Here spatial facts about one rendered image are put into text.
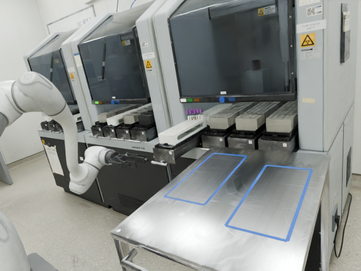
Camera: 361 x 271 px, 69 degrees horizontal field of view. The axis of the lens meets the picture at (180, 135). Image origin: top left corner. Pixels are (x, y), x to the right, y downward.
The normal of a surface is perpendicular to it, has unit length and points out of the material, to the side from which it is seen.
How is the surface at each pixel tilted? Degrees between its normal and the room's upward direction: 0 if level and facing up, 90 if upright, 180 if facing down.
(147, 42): 90
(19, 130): 90
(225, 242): 0
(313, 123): 90
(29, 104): 126
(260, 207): 0
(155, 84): 90
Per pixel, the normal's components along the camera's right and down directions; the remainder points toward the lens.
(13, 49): 0.78, 0.07
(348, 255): -0.16, -0.94
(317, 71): -0.61, 0.33
